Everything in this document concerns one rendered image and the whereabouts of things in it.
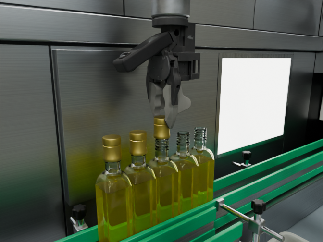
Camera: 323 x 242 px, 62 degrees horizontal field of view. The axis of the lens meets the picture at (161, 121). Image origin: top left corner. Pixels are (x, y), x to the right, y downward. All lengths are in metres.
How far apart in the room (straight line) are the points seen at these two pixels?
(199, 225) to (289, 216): 0.44
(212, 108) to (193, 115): 0.08
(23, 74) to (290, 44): 0.94
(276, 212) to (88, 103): 0.64
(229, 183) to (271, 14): 0.63
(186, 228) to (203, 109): 0.36
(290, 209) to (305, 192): 0.10
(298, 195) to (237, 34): 0.56
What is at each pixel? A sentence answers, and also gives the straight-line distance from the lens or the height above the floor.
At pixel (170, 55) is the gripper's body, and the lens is 0.52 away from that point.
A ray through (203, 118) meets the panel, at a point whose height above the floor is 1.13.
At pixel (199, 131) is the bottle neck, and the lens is 0.63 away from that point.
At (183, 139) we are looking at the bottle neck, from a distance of 0.59.
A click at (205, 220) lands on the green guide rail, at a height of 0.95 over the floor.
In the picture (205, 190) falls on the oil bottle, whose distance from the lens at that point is 0.68.
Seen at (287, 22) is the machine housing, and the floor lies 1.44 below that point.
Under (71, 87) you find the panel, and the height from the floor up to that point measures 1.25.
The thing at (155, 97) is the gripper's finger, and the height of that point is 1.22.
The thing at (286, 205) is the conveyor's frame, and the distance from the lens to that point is 0.97.
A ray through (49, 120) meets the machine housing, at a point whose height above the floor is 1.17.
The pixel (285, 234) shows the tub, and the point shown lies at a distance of 0.86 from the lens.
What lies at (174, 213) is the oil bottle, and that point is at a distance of 0.63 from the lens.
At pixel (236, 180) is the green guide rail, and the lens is 0.87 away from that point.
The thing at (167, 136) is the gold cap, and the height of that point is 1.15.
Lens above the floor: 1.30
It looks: 13 degrees down
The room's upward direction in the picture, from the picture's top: straight up
